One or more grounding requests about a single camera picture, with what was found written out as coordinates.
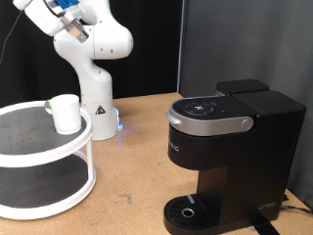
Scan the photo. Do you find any white two-tier turntable shelf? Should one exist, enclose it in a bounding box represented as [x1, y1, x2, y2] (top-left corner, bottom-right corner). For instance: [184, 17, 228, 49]
[0, 100, 98, 220]

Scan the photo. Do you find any thin dark hanging wire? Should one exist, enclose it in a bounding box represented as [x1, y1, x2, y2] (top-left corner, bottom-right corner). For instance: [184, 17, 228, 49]
[0, 9, 24, 67]

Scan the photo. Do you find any grey partition panel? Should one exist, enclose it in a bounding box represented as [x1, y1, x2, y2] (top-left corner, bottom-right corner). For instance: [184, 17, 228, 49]
[177, 0, 313, 210]

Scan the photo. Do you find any braided grey power cable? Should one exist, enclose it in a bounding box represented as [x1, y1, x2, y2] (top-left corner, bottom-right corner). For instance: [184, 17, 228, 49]
[280, 205, 313, 216]

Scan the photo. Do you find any black Keurig coffee machine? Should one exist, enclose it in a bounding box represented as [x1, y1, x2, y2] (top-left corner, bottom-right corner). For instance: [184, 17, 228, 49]
[162, 78, 307, 235]

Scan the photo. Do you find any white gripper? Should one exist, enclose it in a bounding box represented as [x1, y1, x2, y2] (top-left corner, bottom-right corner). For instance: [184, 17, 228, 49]
[23, 0, 90, 44]

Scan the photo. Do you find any black tape strip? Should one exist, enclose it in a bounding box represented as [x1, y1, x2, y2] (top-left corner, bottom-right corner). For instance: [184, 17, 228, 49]
[248, 216, 282, 235]

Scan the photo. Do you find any black curtain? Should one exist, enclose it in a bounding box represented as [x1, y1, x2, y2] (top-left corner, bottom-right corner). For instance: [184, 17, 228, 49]
[0, 0, 184, 109]

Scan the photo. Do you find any white mug green-taped handle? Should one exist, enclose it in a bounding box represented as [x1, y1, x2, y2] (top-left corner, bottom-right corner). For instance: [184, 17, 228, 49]
[44, 93, 82, 136]

